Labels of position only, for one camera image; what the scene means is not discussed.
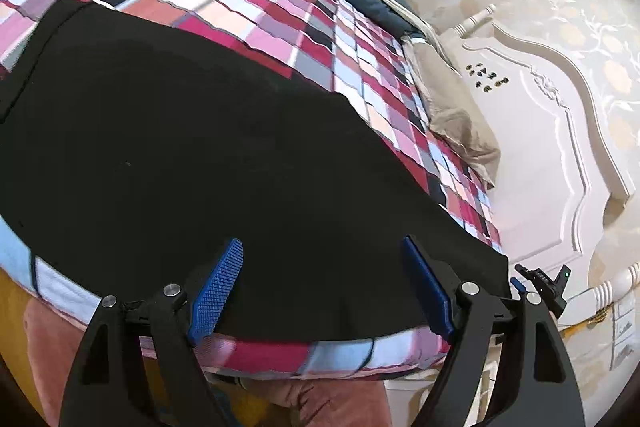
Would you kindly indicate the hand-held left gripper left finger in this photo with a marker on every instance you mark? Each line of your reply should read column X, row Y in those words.
column 220, row 279

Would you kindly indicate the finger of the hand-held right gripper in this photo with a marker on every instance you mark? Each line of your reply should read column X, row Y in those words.
column 522, row 278

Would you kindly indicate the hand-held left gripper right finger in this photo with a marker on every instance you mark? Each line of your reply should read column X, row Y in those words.
column 427, row 287

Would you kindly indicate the black pants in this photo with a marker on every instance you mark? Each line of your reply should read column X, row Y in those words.
column 200, row 157

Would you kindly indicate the white nightstand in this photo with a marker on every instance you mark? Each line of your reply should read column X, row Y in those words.
column 622, row 322

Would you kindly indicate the white carved headboard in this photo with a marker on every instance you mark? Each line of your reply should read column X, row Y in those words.
column 540, row 157

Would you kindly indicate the beige pillow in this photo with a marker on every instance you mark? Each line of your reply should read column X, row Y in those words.
column 450, row 107

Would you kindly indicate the cluster of small dark stickers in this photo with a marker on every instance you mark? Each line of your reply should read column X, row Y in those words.
column 485, row 77

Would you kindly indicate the white bed side rail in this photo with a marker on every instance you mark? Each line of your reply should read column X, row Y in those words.
column 415, row 397

